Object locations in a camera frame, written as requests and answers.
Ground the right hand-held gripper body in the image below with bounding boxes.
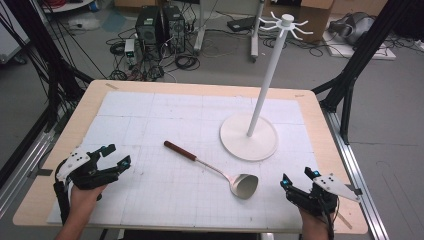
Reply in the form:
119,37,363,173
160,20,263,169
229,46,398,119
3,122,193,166
287,172,362,217

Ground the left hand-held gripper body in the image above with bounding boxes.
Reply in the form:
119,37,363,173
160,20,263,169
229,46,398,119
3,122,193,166
54,146,121,192

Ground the metal spatula with wooden handle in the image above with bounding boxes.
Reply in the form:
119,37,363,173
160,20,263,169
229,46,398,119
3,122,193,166
163,140,260,201

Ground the white hook rack stand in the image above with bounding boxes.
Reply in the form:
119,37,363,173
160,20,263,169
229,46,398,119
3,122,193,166
218,11,315,163

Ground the person's right hand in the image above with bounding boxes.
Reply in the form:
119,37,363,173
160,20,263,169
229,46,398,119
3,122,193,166
297,206,332,232

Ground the person's left hand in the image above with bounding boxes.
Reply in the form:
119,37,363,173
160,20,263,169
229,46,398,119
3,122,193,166
68,184,108,218

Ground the white grid mat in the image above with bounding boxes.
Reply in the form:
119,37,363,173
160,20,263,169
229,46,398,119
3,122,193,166
46,90,322,232

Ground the small white power unit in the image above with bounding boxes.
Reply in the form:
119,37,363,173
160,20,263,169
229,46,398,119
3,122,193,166
123,38,136,65

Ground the black computer tower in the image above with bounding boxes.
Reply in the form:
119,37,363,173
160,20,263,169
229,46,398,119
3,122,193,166
161,4,187,55
134,5,165,52

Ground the white floor board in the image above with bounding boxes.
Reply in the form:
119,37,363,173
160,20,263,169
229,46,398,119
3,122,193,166
322,39,398,62

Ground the white metal stand leg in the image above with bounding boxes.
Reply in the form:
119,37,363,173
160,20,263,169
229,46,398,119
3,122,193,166
193,0,207,55
249,0,267,63

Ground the white round table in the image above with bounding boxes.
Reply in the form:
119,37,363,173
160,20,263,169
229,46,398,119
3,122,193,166
40,0,97,15

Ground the grey bag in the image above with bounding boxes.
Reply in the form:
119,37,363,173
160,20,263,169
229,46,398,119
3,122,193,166
327,11,377,47

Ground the cardboard box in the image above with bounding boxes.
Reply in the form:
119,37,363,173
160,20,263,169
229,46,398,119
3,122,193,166
262,0,335,44

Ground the black flat device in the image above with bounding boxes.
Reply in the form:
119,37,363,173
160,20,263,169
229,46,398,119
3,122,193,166
226,15,267,33

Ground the aluminium rail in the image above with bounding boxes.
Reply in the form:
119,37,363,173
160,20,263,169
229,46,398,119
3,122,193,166
323,109,390,240
0,128,57,219

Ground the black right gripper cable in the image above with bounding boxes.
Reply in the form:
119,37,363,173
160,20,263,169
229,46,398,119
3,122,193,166
319,195,340,240

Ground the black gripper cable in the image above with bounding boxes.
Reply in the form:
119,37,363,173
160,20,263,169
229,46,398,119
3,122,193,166
319,195,340,240
52,159,72,226

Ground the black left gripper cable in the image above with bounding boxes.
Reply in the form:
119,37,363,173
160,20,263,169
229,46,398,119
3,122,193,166
52,159,72,226

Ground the black metal frame stand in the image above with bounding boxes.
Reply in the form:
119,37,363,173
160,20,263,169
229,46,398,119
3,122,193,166
2,0,95,133
311,0,415,146

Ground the coiled black cable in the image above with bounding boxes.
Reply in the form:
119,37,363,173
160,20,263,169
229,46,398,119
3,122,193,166
174,54,201,72
109,41,127,57

